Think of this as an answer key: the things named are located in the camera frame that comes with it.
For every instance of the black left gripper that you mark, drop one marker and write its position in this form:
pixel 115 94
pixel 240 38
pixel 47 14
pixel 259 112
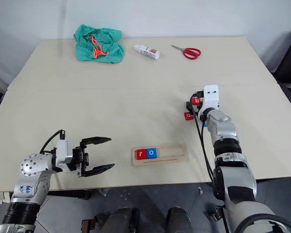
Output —
pixel 79 157

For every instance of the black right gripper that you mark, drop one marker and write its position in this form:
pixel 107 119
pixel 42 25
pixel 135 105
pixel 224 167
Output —
pixel 200 102

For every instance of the red letter b block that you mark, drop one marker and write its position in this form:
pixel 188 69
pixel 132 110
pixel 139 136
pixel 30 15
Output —
pixel 197 101

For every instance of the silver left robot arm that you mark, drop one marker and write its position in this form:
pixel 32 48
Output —
pixel 31 174

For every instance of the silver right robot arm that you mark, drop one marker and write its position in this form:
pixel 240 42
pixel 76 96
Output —
pixel 232 174

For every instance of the red letter o block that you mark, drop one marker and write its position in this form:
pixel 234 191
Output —
pixel 188 116

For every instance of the red letter r block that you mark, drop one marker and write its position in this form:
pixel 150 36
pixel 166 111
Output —
pixel 141 154

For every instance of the blue letter o block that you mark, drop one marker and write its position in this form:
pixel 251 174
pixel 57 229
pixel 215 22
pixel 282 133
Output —
pixel 151 153

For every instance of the wooden letter tray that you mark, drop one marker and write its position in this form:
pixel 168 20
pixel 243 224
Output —
pixel 169 155

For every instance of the white spray bottle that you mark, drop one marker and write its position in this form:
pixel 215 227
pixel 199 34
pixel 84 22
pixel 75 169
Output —
pixel 147 51

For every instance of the brown block on floor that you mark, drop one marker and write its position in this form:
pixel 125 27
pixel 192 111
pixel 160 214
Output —
pixel 89 224

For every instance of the dark rounded shape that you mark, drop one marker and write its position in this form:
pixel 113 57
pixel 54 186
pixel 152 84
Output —
pixel 123 221
pixel 178 221

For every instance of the green cloth bag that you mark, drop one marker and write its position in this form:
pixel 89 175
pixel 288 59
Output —
pixel 87 52

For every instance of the black chair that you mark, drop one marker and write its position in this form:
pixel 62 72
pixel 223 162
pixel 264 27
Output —
pixel 289 65

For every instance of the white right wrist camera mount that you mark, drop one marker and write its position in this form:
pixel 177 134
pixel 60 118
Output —
pixel 211 97

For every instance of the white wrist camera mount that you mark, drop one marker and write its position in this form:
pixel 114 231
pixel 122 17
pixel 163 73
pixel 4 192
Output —
pixel 61 155
pixel 211 97

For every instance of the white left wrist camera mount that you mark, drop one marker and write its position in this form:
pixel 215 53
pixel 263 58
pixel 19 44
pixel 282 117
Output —
pixel 61 155

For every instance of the black table frame bar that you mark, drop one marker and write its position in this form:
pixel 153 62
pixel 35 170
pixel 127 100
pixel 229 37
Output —
pixel 70 194

